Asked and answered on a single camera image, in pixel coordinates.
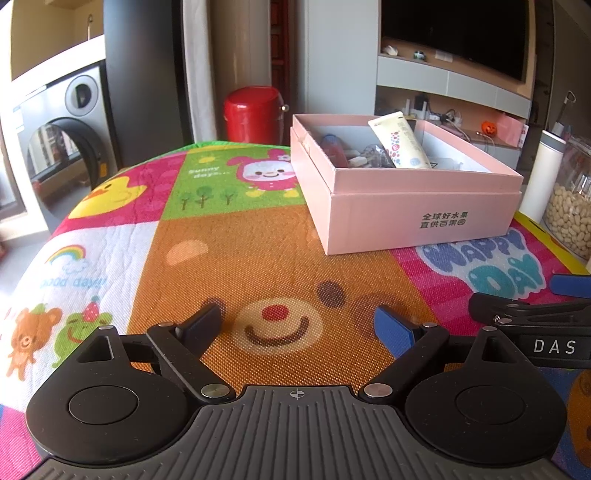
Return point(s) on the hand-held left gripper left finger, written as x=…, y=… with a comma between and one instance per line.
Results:
x=205, y=323

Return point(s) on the pink paper bag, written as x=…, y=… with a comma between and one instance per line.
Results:
x=512, y=131

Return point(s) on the colourful printed mat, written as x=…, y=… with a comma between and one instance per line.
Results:
x=231, y=240

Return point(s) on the white charger adapter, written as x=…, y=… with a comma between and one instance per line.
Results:
x=358, y=160

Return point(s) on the black television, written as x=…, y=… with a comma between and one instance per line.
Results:
x=452, y=32

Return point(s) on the small blue-capped bottle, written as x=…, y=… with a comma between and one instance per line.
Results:
x=333, y=147

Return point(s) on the white TV cabinet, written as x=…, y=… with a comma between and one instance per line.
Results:
x=461, y=78

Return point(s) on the white wall socket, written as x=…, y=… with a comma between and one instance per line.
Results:
x=444, y=56

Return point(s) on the clear plastic bag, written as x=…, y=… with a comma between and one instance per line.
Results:
x=376, y=154

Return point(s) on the pink cardboard box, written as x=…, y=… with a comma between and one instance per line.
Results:
x=392, y=212

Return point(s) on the glass jar of peanuts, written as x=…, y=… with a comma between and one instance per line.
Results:
x=570, y=217

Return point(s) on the orange pumpkin toy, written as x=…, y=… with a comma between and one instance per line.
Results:
x=489, y=129

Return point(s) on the grey washing machine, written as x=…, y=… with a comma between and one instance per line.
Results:
x=27, y=106

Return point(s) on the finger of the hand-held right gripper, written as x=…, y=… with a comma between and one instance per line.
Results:
x=531, y=311
x=572, y=286

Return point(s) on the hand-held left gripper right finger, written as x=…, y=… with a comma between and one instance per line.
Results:
x=392, y=330

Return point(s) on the small white ornament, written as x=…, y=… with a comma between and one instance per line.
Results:
x=390, y=50

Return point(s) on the white bottle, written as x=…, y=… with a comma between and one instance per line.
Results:
x=540, y=180

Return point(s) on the red canister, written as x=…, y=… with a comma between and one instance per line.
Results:
x=251, y=115

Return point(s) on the cream lotion tube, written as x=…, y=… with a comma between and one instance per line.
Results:
x=401, y=143

